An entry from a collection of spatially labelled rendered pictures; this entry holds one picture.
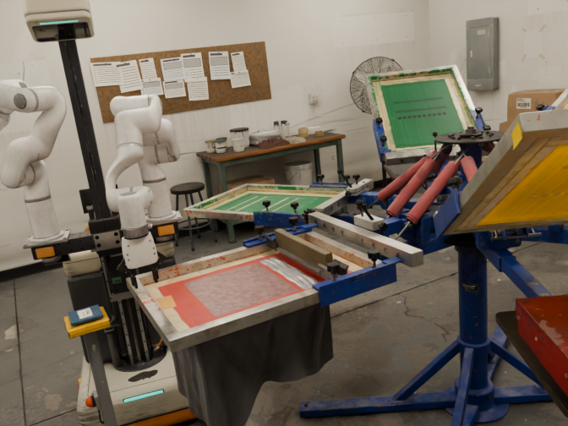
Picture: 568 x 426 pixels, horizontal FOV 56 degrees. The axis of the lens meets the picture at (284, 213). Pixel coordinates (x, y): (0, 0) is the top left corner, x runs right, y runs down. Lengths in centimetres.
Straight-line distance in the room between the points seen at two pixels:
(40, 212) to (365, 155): 511
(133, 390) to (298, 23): 457
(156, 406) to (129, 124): 148
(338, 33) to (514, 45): 192
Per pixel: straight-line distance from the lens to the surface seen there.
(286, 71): 616
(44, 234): 223
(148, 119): 181
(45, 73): 546
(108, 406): 204
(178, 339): 155
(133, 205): 167
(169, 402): 278
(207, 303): 181
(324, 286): 169
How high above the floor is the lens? 169
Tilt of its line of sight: 16 degrees down
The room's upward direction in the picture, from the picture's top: 6 degrees counter-clockwise
